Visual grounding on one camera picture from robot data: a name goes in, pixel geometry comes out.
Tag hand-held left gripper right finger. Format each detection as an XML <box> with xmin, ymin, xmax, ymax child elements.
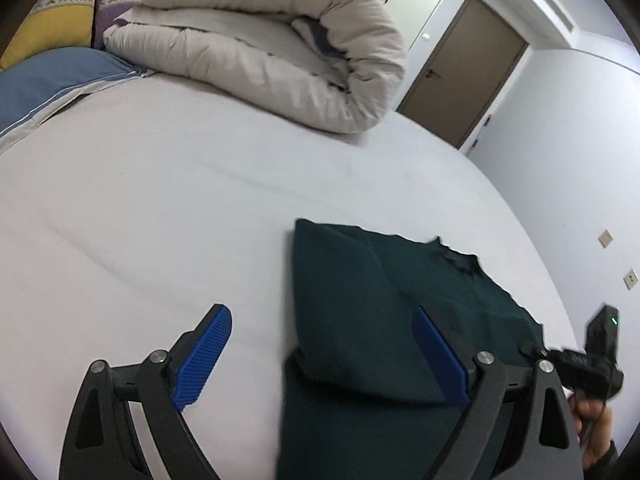
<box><xmin>411</xmin><ymin>305</ymin><xmax>586</xmax><ymax>480</ymax></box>

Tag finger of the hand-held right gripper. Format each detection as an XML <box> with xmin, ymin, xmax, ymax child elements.
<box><xmin>520</xmin><ymin>341</ymin><xmax>556</xmax><ymax>361</ymax></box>

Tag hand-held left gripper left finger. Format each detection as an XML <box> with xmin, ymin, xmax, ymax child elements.
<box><xmin>59</xmin><ymin>304</ymin><xmax>233</xmax><ymax>480</ymax></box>

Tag dark green sweater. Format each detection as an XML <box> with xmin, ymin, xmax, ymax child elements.
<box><xmin>277</xmin><ymin>217</ymin><xmax>546</xmax><ymax>480</ymax></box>

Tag person's right forearm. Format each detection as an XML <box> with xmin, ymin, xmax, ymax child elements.
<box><xmin>582</xmin><ymin>439</ymin><xmax>621</xmax><ymax>480</ymax></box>

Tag person's right hand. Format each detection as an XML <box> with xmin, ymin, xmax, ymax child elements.
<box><xmin>570</xmin><ymin>395</ymin><xmax>615</xmax><ymax>468</ymax></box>

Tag brown door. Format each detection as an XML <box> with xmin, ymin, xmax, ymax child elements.
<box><xmin>396</xmin><ymin>0</ymin><xmax>530</xmax><ymax>150</ymax></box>

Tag beige rolled duvet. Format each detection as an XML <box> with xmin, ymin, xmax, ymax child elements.
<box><xmin>102</xmin><ymin>0</ymin><xmax>408</xmax><ymax>134</ymax></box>

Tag blue pillow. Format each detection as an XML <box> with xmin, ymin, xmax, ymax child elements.
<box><xmin>0</xmin><ymin>47</ymin><xmax>151</xmax><ymax>133</ymax></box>

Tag ceiling air vent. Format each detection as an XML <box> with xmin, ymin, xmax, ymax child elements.
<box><xmin>535</xmin><ymin>0</ymin><xmax>577</xmax><ymax>32</ymax></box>

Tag yellow pillow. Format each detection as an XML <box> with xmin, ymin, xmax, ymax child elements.
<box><xmin>0</xmin><ymin>0</ymin><xmax>106</xmax><ymax>71</ymax></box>

